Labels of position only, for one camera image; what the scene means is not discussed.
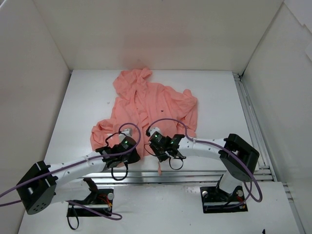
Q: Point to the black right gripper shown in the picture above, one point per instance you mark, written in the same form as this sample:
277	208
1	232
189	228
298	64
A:
155	151

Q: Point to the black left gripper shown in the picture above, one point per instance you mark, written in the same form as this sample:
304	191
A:
134	156

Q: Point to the salmon pink zip jacket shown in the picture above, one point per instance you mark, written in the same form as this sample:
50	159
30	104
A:
145	103

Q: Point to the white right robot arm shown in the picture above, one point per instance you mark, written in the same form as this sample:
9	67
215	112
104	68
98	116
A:
238	157

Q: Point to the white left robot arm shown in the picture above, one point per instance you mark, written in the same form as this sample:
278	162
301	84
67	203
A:
45	184

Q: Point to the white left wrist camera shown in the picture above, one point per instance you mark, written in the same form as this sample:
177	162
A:
124	133

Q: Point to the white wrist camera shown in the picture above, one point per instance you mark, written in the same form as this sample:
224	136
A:
124	133
151	130

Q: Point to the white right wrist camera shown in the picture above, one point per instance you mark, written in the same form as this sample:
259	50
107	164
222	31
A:
151	130

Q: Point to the aluminium front rail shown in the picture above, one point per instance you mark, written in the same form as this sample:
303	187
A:
149	177

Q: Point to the aluminium rail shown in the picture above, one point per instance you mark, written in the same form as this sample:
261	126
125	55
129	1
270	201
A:
259	143
149	177

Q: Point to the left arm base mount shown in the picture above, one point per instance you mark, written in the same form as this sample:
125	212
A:
98	199

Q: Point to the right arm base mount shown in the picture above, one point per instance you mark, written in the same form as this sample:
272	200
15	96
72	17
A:
215	200

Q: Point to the aluminium right side rail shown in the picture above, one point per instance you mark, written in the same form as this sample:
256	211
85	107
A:
259	143

